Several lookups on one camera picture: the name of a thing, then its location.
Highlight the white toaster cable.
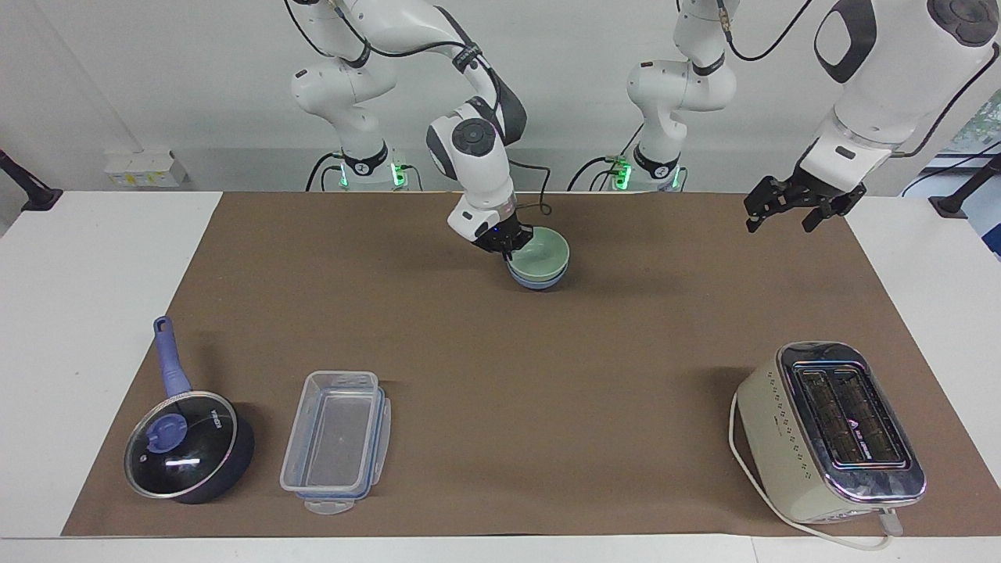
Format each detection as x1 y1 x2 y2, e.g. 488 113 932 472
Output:
728 389 905 552

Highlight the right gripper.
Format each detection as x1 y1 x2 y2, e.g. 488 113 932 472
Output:
474 217 536 262

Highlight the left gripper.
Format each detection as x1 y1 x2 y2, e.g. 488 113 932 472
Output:
743 163 867 234

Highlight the black cable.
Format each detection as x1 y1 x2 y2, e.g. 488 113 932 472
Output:
898 43 1001 157
718 0 816 63
283 0 503 112
304 152 346 193
566 156 628 193
508 160 553 217

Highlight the clear plastic container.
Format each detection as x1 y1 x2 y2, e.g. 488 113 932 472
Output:
279 370 393 516

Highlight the blue pot with handle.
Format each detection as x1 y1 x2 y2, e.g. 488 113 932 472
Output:
124 316 257 505

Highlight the blue bowl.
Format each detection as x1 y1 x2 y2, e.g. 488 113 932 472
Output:
508 266 569 292

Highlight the white wall socket box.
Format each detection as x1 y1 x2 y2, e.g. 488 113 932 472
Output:
103 149 189 189

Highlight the green bowl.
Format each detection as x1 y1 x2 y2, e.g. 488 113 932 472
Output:
507 226 571 283

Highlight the glass lid with blue knob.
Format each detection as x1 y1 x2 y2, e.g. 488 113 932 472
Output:
124 390 239 500

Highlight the black stand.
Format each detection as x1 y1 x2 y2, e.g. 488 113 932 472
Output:
0 149 64 213
928 152 1001 219

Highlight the cream toaster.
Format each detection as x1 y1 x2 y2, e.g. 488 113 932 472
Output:
734 340 928 525

